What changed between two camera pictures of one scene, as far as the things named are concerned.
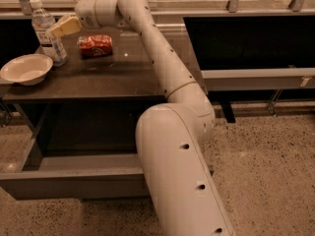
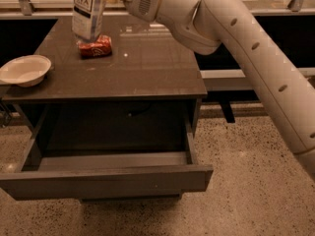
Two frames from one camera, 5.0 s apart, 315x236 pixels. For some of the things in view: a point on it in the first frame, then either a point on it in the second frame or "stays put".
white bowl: x=27 y=70 stays put
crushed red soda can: x=94 y=45 stays put
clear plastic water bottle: x=41 y=20 to x=88 y=14
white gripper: x=86 y=13 to x=142 y=0
